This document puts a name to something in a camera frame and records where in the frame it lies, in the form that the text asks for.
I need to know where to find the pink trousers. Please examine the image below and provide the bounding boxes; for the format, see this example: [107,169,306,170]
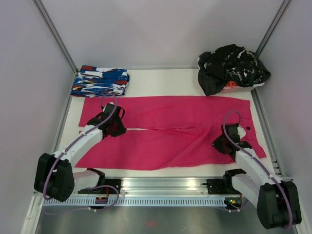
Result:
[77,96,266,170]

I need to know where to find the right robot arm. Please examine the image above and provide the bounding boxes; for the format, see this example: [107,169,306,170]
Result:
[212,124,302,229]

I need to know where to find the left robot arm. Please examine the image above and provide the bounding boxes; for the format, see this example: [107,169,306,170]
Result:
[34,103,127,202]

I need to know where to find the folded blue patterned trousers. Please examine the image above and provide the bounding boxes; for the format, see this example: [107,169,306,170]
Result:
[71,65,130,98]

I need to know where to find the white basket with orange item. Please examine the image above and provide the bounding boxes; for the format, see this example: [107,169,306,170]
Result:
[221,81,265,93]

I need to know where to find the black patterned clothes pile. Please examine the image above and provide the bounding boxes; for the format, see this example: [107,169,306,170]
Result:
[197,44,271,96]

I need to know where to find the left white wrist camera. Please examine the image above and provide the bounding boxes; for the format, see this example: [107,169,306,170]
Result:
[101,103,121,115]

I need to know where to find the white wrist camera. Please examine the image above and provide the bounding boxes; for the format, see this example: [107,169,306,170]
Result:
[101,103,121,115]
[221,123,247,142]

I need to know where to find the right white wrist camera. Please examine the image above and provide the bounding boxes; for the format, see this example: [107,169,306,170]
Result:
[221,123,247,142]

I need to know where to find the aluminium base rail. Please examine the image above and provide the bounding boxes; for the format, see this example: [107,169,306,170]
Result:
[33,176,299,197]

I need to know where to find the slotted cable duct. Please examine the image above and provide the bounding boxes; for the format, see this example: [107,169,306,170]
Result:
[44,196,241,207]

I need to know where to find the right frame post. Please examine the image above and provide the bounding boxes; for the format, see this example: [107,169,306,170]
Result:
[255,0,292,57]

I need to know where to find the frame post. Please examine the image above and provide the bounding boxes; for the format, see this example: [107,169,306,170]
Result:
[32,0,78,74]
[255,0,292,57]

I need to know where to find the left frame post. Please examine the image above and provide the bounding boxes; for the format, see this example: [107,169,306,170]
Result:
[32,0,78,74]

